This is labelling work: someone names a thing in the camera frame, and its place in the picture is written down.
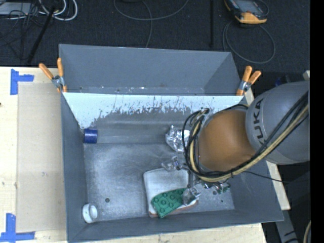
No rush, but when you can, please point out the blue cylinder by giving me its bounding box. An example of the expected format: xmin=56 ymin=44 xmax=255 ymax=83
xmin=83 ymin=128 xmax=98 ymax=144

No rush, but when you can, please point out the white plastic ring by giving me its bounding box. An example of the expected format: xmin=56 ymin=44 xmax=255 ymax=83
xmin=82 ymin=203 xmax=98 ymax=224

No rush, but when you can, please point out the pale wood flat board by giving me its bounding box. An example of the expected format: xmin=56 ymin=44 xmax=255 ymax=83
xmin=15 ymin=82 xmax=67 ymax=234

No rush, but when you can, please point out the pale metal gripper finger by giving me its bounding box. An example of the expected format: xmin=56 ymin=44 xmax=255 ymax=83
xmin=161 ymin=155 xmax=183 ymax=172
xmin=182 ymin=187 xmax=201 ymax=205

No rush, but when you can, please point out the dark green flat block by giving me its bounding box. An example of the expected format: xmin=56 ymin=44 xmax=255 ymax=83
xmin=151 ymin=188 xmax=188 ymax=219

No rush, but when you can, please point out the grey metal bin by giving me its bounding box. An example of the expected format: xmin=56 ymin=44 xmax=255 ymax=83
xmin=58 ymin=44 xmax=285 ymax=243

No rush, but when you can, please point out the crumpled silver foil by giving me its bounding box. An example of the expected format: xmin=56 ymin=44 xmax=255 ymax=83
xmin=165 ymin=125 xmax=191 ymax=153

